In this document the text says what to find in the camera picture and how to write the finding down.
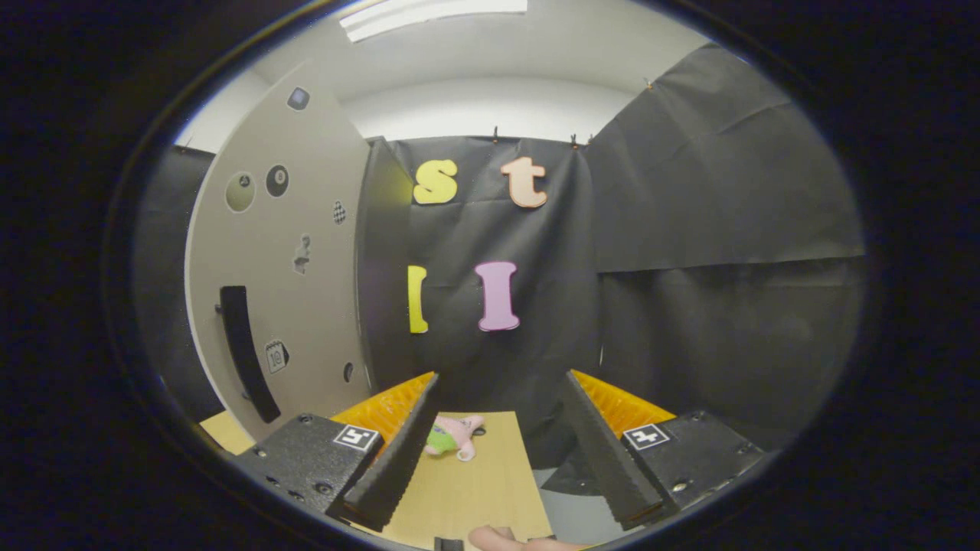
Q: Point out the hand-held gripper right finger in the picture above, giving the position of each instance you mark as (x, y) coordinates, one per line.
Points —
(605, 459)

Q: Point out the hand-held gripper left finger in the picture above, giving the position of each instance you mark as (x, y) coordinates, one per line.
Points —
(402, 451)

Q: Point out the grey shoe cabinet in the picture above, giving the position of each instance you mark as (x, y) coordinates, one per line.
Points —
(379, 268)

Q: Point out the pink and green plush toy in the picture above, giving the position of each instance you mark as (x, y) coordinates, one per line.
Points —
(455, 435)

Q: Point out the black backdrop cloth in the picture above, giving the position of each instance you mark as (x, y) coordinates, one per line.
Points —
(689, 191)

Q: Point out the long ceiling light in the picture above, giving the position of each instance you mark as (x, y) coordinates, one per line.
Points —
(429, 15)

